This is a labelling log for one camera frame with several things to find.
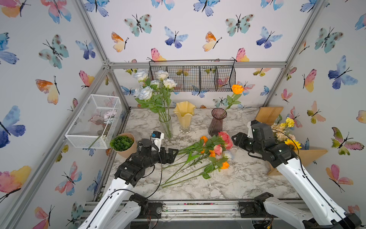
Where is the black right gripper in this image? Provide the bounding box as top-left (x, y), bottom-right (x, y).
top-left (231, 133), bottom-right (265, 158)

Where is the white rose stem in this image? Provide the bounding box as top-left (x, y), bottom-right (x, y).
top-left (163, 79), bottom-right (177, 90)
top-left (155, 70), bottom-right (169, 81)
top-left (150, 80), bottom-right (161, 89)
top-left (223, 151), bottom-right (234, 160)
top-left (133, 70), bottom-right (149, 83)
top-left (133, 86), bottom-right (153, 101)

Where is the orange flower front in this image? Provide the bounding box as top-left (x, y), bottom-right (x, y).
top-left (221, 161), bottom-right (230, 170)

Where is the orange artificial flower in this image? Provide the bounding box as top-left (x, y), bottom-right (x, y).
top-left (225, 85), bottom-right (244, 111)

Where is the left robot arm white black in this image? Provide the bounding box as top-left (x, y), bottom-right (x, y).
top-left (79, 137), bottom-right (179, 229)

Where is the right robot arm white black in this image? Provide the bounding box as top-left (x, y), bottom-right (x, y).
top-left (232, 120), bottom-right (363, 229)

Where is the sunflower bouquet in white vase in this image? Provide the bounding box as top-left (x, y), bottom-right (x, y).
top-left (271, 116), bottom-right (302, 151)

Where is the potted green succulent plant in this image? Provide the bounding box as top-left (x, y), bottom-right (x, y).
top-left (110, 133), bottom-right (137, 158)

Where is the wooden corner shelf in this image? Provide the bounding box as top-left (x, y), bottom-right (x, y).
top-left (255, 106), bottom-right (328, 176)

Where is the pink artificial rose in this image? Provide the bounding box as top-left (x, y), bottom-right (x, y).
top-left (218, 131), bottom-right (233, 150)

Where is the purple ribbed glass vase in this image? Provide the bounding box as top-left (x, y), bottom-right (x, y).
top-left (208, 108), bottom-right (227, 136)

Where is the small orange marigold flower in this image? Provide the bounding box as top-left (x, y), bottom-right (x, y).
top-left (200, 136), bottom-right (208, 143)

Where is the clear glass vase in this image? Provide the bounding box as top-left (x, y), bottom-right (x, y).
top-left (159, 115), bottom-right (173, 140)

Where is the pile of green flower stems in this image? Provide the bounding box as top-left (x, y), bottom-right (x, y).
top-left (163, 135), bottom-right (229, 188)

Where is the yellow ruffled vase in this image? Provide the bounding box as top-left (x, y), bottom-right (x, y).
top-left (173, 101), bottom-right (196, 134)

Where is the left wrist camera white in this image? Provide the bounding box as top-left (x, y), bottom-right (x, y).
top-left (151, 131), bottom-right (165, 152)

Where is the white mesh wall basket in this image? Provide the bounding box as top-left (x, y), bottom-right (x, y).
top-left (65, 94), bottom-right (122, 149)

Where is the metal base rail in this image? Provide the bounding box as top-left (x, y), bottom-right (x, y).
top-left (137, 199), bottom-right (277, 221)

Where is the black wire wall basket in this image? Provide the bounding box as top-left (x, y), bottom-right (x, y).
top-left (148, 60), bottom-right (236, 92)

